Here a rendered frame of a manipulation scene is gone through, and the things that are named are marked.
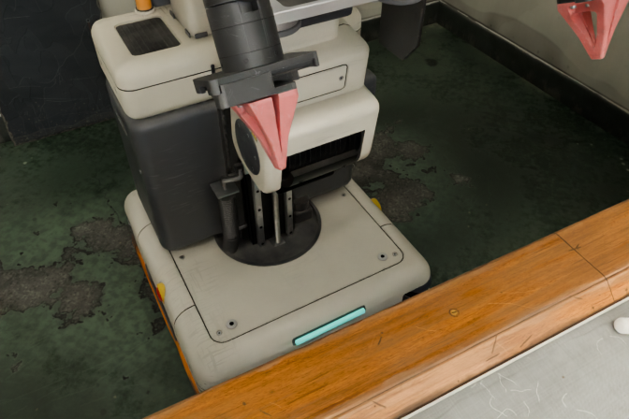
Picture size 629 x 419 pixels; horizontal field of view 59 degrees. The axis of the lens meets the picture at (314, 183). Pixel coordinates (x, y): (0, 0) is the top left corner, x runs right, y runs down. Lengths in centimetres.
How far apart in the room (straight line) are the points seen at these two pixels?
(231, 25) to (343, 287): 93
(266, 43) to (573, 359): 51
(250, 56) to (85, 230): 154
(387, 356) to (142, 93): 69
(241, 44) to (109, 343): 128
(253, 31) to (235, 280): 94
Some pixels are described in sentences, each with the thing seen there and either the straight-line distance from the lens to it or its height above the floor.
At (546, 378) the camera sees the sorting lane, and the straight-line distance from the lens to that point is 73.
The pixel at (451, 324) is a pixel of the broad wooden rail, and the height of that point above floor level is 76.
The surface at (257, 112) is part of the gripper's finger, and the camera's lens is 49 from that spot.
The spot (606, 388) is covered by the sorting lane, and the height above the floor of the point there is 74.
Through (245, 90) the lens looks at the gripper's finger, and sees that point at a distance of 48.
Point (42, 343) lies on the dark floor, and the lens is 174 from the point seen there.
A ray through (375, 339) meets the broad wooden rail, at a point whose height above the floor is 76.
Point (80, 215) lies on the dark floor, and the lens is 204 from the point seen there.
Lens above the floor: 134
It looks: 42 degrees down
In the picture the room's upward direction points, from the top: straight up
